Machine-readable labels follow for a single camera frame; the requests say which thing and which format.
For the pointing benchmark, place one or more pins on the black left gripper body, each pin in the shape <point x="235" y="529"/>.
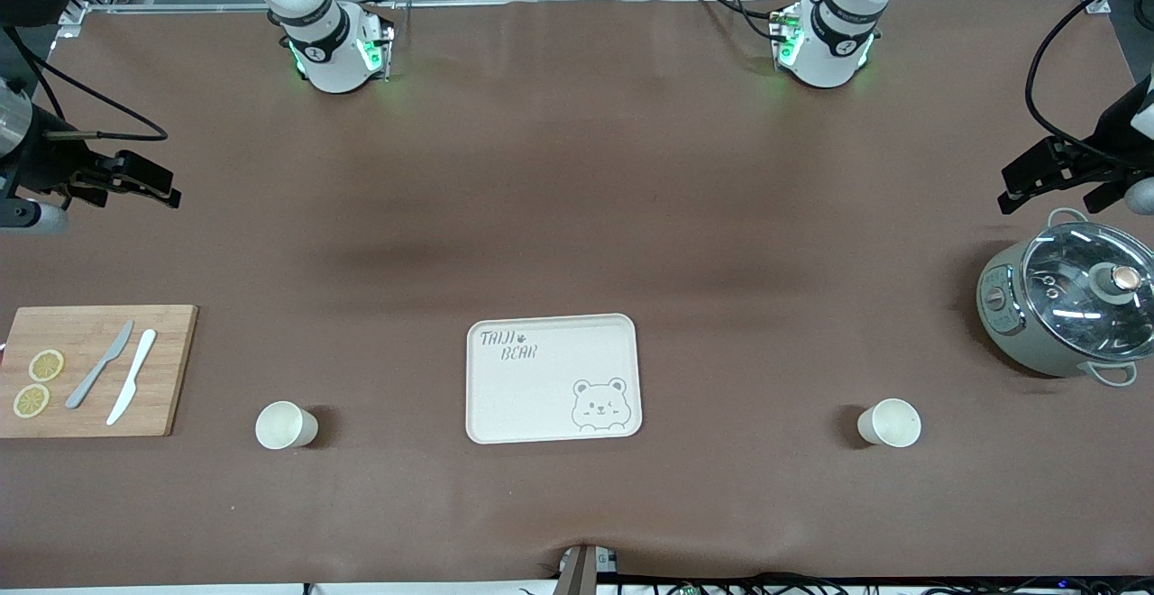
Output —
<point x="1111" y="138"/>

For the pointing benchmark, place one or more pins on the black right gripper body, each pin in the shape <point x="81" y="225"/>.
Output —
<point x="43" y="162"/>

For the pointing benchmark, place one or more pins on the white IKEA cup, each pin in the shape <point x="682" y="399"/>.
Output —
<point x="281" y="424"/>
<point x="892" y="424"/>

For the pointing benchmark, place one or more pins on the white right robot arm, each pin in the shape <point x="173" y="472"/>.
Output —
<point x="329" y="59"/>

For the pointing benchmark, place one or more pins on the cream bear print tray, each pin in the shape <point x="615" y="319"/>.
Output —
<point x="541" y="397"/>

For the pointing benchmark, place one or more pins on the glass pot lid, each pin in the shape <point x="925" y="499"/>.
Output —
<point x="1073" y="279"/>

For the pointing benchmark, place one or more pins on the green electric cooking pot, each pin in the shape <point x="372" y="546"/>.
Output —
<point x="1010" y="324"/>

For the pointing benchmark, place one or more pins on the white plastic knife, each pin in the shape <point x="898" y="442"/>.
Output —
<point x="135" y="370"/>

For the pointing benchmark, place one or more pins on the grey plastic knife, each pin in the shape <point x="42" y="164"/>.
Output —
<point x="99" y="366"/>

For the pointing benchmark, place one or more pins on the lemon slice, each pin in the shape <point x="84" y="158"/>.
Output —
<point x="46" y="365"/>
<point x="32" y="401"/>

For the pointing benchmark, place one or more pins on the wooden cutting board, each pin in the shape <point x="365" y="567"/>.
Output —
<point x="90" y="419"/>

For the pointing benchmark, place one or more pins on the brown table mat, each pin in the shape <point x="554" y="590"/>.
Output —
<point x="577" y="171"/>

